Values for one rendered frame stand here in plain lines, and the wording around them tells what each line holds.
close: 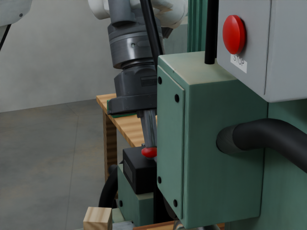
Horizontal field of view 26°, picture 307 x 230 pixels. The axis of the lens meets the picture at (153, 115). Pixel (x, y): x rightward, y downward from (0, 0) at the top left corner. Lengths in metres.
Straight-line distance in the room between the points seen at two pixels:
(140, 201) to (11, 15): 0.48
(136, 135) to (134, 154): 1.22
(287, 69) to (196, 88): 0.12
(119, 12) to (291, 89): 0.59
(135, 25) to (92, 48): 2.96
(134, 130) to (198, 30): 1.55
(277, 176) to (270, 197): 0.03
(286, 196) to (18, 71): 3.39
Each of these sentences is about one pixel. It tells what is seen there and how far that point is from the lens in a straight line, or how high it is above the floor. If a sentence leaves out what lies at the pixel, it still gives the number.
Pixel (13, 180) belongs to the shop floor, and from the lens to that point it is 3.21.
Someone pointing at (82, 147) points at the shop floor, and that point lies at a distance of 3.49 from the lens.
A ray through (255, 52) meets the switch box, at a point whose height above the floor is 1.35.
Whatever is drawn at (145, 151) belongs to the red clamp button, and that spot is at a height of 1.02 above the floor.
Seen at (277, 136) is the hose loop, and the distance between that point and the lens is 0.51.
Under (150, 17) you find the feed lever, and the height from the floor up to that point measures 1.29.
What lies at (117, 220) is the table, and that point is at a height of 0.87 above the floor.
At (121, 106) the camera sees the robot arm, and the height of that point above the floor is 1.11.
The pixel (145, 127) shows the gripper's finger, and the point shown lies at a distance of 1.07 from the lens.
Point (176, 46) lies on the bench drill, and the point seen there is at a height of 0.60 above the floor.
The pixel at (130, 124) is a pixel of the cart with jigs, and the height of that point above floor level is 0.53.
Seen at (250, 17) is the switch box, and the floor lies 1.38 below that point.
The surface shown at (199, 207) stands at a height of 1.17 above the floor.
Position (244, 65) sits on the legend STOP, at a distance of 0.52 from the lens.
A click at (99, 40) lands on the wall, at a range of 4.02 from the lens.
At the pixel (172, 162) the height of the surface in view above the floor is 1.21.
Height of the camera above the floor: 1.50
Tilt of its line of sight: 23 degrees down
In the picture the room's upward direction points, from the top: straight up
